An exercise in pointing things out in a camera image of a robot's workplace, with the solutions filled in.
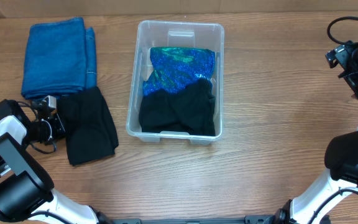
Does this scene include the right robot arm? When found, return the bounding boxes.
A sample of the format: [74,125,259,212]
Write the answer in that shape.
[244,16,358,224]

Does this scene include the black garment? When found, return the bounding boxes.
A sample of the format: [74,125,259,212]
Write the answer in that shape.
[167,79,216,136]
[139,90,185,133]
[57,86,119,166]

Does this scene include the clear plastic storage bin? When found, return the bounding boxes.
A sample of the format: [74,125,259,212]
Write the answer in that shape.
[126,20,224,145]

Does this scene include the blue denim jeans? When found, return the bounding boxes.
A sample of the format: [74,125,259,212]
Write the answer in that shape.
[21,17,97,100]

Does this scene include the blue sequin garment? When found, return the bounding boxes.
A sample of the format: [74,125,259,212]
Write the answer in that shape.
[143,47,215,96]

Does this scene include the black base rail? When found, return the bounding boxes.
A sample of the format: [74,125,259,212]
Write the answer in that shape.
[110,213,331,224]

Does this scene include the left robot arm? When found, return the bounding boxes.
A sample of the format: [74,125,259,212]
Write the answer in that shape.
[0,96,112,224]

